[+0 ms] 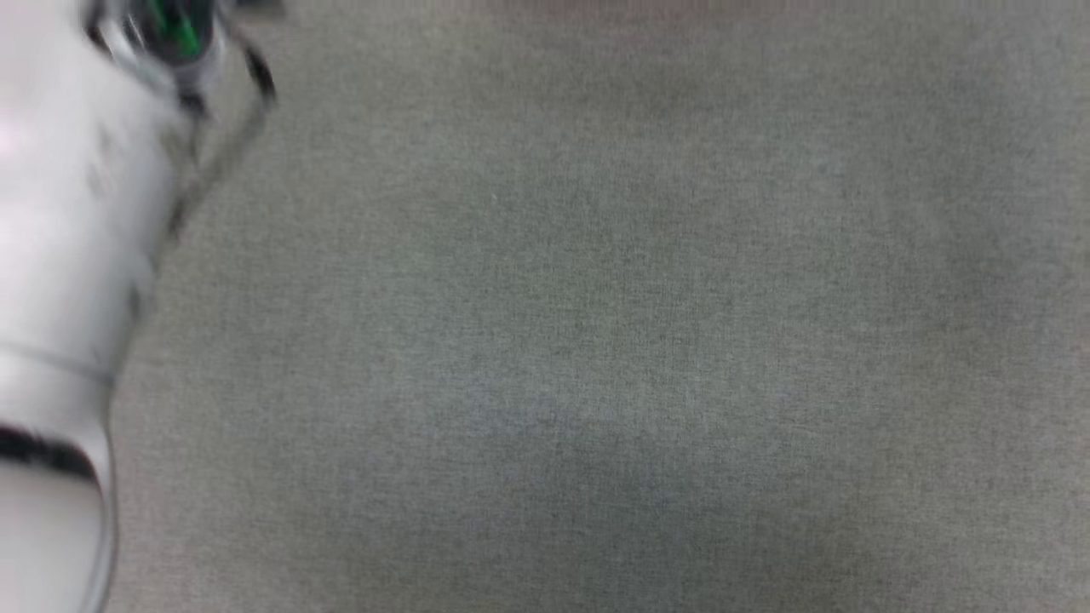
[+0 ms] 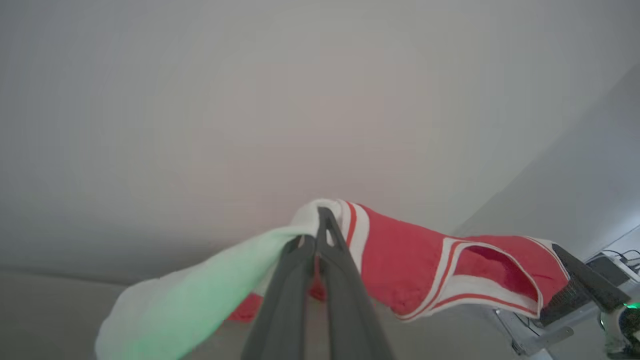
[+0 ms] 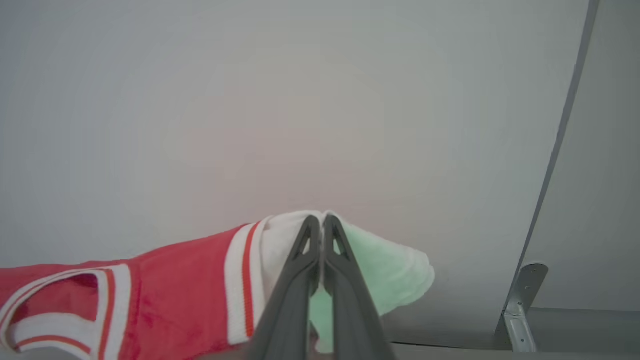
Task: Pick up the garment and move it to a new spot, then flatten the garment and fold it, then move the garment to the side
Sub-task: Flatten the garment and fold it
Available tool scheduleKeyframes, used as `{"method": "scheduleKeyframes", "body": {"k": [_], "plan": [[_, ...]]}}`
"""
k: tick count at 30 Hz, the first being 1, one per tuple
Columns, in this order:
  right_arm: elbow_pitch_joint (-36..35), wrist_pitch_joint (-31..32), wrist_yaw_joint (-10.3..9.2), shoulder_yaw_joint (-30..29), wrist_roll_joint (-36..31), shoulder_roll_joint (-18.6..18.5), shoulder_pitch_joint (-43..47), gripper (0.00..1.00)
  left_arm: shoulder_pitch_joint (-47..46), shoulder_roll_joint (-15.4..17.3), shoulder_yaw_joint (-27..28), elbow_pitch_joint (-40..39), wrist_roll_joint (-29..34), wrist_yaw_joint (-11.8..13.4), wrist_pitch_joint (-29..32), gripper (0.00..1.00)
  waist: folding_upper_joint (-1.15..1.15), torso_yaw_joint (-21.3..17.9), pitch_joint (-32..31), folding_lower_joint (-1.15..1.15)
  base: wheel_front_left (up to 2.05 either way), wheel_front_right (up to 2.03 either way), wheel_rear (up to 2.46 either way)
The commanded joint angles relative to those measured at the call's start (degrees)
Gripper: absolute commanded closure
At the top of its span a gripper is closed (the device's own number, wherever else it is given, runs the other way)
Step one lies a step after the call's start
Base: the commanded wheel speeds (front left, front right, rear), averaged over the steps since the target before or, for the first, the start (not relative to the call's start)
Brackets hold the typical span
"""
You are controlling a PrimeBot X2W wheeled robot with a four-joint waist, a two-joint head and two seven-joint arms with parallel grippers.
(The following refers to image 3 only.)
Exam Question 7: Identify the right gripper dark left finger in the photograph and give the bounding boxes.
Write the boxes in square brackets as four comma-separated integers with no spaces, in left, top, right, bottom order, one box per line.
[247,215,322,360]

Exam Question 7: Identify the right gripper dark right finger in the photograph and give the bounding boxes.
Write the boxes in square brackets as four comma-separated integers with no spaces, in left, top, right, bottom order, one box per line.
[322,214,396,360]

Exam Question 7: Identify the red and white garment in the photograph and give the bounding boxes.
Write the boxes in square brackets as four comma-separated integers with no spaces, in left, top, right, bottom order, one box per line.
[0,210,436,360]

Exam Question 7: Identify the metal wall bracket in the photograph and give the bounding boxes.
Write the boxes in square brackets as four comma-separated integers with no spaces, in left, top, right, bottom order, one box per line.
[494,263,549,353]

